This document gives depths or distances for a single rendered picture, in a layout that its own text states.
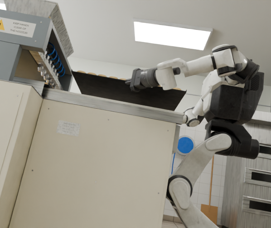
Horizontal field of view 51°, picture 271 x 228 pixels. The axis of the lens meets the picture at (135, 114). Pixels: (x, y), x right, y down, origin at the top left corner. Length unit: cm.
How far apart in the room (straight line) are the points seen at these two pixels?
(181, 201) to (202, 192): 432
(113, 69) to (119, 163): 497
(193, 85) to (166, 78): 491
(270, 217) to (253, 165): 81
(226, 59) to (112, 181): 76
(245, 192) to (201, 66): 385
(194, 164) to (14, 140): 90
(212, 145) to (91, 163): 64
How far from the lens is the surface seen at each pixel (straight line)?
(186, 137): 572
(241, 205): 494
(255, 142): 171
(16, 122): 133
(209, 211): 558
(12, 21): 151
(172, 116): 149
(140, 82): 138
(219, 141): 159
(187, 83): 619
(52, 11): 162
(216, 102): 163
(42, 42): 142
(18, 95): 135
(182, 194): 151
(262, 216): 505
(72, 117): 147
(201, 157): 158
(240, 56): 136
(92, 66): 639
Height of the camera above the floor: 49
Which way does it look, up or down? 14 degrees up
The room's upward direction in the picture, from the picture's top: 10 degrees clockwise
